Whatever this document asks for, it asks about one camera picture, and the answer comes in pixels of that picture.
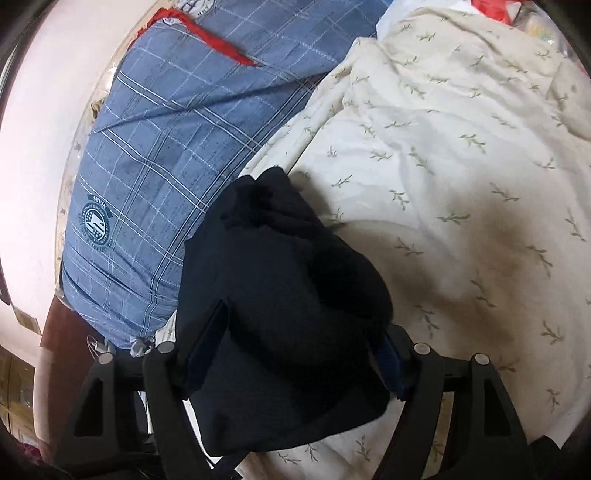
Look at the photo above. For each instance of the dark navy garment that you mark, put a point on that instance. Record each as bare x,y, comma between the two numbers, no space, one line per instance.
286,300

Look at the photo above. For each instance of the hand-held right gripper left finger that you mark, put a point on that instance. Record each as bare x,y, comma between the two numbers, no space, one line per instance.
203,350

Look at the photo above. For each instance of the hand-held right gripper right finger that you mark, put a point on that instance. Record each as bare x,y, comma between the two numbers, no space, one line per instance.
392,364

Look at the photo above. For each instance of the cream leaf-print quilt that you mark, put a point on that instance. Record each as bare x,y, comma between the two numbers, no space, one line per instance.
452,184

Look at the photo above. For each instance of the red bag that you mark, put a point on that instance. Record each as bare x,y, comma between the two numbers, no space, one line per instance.
494,8

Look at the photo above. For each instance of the blue plaid pillow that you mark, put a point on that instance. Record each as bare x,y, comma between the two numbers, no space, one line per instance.
175,138

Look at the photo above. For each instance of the beige wall plate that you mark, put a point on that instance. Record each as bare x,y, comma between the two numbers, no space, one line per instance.
25,318

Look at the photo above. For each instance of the white cloth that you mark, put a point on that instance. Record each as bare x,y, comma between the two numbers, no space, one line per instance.
415,14

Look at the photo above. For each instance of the clear plastic bag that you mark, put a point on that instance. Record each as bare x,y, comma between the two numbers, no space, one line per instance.
549,27

